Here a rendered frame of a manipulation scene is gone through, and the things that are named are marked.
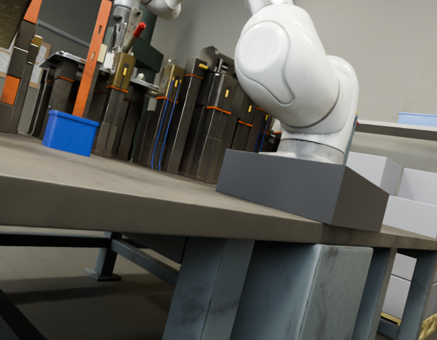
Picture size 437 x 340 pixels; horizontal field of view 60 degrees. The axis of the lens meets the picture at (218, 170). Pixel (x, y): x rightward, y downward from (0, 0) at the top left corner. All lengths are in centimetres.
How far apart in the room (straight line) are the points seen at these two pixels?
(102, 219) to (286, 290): 48
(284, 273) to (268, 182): 19
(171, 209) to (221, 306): 25
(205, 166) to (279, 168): 57
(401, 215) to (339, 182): 204
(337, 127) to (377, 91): 325
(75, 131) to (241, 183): 43
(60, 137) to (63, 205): 65
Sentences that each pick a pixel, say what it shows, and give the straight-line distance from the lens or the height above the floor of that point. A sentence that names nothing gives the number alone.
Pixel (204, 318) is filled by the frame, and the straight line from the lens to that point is 61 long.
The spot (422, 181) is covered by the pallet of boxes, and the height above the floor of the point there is 106.
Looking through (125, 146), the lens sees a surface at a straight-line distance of 152.
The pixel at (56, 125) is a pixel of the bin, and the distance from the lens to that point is 99.
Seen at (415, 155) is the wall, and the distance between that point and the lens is 384.
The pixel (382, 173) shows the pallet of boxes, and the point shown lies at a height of 102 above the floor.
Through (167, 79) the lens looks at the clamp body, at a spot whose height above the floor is 102.
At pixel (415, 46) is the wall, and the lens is 419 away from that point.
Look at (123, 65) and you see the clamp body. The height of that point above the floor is 101.
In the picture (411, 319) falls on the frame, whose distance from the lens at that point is 216.
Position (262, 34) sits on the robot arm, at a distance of 71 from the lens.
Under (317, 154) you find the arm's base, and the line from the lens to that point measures 86.
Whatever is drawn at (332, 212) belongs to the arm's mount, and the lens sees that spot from 73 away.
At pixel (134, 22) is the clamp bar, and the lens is 141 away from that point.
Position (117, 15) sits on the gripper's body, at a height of 121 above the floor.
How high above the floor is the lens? 74
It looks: 1 degrees up
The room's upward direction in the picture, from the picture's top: 14 degrees clockwise
